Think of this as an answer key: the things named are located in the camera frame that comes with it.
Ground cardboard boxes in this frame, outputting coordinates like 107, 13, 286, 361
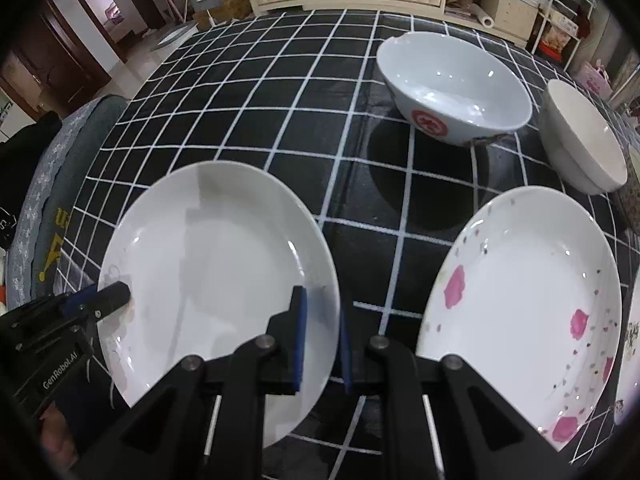
193, 0, 252, 32

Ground plain white plate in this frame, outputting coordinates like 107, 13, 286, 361
98, 162, 341, 445

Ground person's hand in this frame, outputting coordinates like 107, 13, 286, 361
40, 403, 78, 470

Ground white bowl red emblem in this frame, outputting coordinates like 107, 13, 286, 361
376, 32, 533, 146

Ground white plate pink flowers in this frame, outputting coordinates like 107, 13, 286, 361
416, 186, 622, 450

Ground black white grid tablecloth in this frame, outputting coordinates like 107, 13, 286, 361
58, 8, 640, 480

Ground white metal shelf rack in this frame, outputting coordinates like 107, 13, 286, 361
527, 0, 597, 70

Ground pink gift bag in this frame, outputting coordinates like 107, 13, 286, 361
575, 58, 613, 101

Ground plain white bowl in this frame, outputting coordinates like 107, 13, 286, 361
538, 79, 628, 195

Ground white paper roll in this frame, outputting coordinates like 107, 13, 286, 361
469, 3, 495, 29

